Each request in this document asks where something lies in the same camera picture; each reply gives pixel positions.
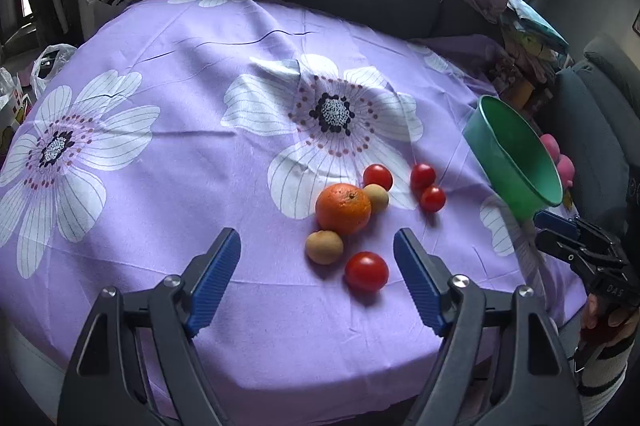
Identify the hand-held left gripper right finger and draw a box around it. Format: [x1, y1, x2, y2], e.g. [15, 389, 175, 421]
[393, 227, 585, 426]

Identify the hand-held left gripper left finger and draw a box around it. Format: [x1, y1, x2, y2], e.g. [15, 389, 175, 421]
[57, 227, 242, 426]

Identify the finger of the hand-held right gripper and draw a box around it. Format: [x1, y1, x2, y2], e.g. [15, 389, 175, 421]
[536, 229, 626, 281]
[533, 209, 618, 254]

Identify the red cherry tomato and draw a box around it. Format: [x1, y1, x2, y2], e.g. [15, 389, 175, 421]
[419, 185, 447, 213]
[410, 163, 437, 192]
[362, 163, 394, 191]
[344, 251, 390, 293]

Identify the green plastic bowl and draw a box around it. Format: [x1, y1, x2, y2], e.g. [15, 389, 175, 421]
[462, 95, 564, 221]

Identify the tan longan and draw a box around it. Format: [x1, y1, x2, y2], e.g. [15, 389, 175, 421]
[362, 183, 390, 213]
[305, 230, 344, 265]

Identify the orange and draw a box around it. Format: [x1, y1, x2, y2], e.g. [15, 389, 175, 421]
[315, 183, 373, 237]

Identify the person's right forearm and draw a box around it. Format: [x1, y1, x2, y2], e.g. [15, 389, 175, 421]
[576, 340, 632, 426]

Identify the person's right hand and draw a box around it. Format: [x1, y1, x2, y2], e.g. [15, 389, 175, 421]
[581, 293, 640, 349]

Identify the pink plush toy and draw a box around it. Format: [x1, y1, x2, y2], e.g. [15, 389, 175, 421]
[540, 133, 576, 192]

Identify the grey armchair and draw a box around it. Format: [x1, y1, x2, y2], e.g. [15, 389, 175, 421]
[550, 34, 640, 227]

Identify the purple floral bedsheet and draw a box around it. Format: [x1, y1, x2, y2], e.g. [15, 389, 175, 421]
[0, 0, 588, 417]

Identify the colourful patterned cloth pile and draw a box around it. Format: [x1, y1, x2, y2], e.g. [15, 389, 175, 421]
[492, 0, 571, 107]

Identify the white plastic bag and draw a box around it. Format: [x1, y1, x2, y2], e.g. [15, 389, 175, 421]
[30, 44, 78, 100]

